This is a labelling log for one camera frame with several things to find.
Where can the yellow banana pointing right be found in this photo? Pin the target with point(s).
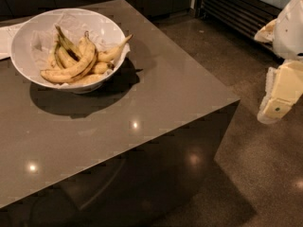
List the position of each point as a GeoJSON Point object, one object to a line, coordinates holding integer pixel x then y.
{"type": "Point", "coordinates": [114, 52]}

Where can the long yellow front banana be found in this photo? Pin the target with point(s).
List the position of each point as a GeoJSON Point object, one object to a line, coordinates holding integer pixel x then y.
{"type": "Point", "coordinates": [77, 71]}

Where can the green-tipped dark banana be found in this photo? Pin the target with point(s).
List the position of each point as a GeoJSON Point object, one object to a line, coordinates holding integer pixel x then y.
{"type": "Point", "coordinates": [68, 45]}

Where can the white paper bowl liner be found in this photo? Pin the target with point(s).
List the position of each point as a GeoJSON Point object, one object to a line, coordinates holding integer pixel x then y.
{"type": "Point", "coordinates": [103, 32]}

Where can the short yellow middle banana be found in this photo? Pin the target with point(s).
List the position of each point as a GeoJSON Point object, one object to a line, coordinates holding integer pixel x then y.
{"type": "Point", "coordinates": [102, 67]}

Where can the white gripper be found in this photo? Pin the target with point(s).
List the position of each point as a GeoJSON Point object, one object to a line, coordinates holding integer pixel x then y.
{"type": "Point", "coordinates": [290, 32]}

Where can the white round bowl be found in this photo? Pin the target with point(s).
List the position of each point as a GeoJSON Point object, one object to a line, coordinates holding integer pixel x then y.
{"type": "Point", "coordinates": [59, 58]}

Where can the white paper sheet on table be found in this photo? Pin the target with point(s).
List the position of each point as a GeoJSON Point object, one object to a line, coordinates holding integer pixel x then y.
{"type": "Point", "coordinates": [7, 34]}

